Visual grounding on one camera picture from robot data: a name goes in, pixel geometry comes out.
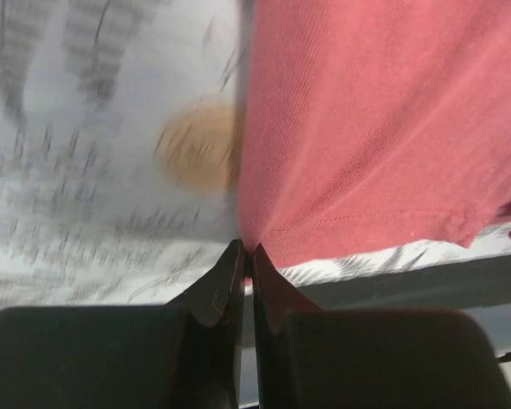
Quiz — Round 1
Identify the pink t shirt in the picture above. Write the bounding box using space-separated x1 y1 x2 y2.
238 1 511 267

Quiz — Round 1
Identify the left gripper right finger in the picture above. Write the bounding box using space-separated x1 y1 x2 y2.
250 247 511 408

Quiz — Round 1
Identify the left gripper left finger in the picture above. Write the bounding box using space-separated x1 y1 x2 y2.
0 240 245 409

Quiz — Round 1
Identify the floral table mat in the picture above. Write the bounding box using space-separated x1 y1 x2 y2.
0 1 511 309

